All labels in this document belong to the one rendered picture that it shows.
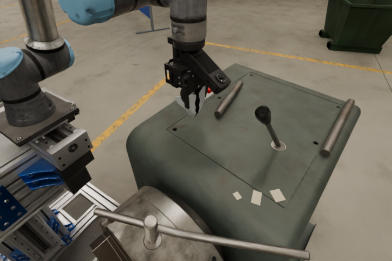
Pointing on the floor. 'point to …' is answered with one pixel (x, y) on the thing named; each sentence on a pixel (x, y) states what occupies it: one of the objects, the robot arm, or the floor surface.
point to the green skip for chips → (357, 20)
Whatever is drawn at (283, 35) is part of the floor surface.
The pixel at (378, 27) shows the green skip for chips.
